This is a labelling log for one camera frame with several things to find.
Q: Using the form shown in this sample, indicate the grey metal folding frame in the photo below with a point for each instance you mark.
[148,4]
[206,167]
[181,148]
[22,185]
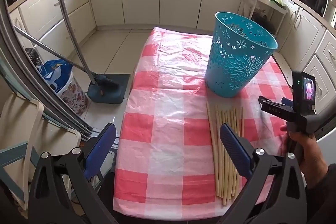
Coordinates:
[65,119]

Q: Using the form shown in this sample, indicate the red white checkered tablecloth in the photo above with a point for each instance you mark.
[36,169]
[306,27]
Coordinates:
[170,98]

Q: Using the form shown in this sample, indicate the cream and grey folding rack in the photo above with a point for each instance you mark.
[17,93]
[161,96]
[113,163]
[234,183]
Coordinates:
[52,140]

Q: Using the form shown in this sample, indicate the white plastic container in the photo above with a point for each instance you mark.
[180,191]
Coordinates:
[330,10]

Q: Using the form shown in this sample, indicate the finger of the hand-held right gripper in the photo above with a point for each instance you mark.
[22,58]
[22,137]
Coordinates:
[266,102]
[287,102]

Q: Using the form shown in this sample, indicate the person's right hand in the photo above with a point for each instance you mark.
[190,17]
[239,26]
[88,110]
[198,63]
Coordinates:
[307,153]

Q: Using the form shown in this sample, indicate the person's right forearm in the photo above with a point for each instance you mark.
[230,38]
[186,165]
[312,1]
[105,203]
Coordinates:
[323,195]

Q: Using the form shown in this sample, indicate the black mesh holder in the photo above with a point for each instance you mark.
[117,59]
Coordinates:
[32,57]

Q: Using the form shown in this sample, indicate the white trolley rack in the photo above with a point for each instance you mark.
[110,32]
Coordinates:
[282,12]

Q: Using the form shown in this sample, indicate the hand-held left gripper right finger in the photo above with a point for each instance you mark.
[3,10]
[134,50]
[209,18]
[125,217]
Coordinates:
[235,150]

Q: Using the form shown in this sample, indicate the bundle of wooden chopsticks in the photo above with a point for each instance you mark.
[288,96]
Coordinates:
[228,187]

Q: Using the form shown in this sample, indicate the floral waste bin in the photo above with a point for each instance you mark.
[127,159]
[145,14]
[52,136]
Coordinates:
[74,98]

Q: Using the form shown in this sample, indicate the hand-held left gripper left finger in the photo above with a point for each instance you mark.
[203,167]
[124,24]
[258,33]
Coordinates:
[101,150]

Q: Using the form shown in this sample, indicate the teal perforated plastic basket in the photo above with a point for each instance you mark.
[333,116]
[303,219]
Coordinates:
[236,69]

